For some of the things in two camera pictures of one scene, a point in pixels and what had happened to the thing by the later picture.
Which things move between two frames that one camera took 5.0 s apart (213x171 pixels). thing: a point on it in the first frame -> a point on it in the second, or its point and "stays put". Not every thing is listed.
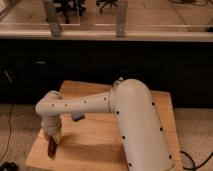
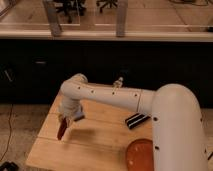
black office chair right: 104,2 stays put
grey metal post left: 52,18 stays put
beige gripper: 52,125 -> 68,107
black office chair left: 70,6 stays put
